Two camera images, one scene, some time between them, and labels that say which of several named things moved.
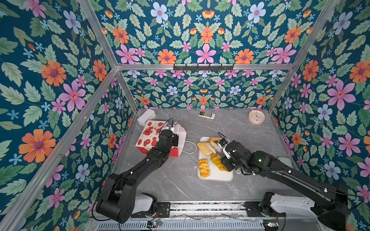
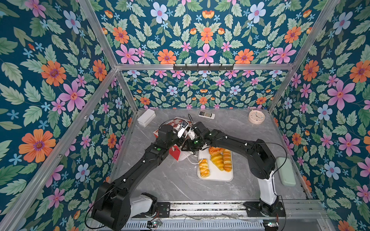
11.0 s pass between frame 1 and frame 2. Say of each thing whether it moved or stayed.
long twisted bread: moved
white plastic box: stayed
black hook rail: stayed
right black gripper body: moved
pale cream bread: moved
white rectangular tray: stayed
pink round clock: stayed
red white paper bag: moved
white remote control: stayed
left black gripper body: stayed
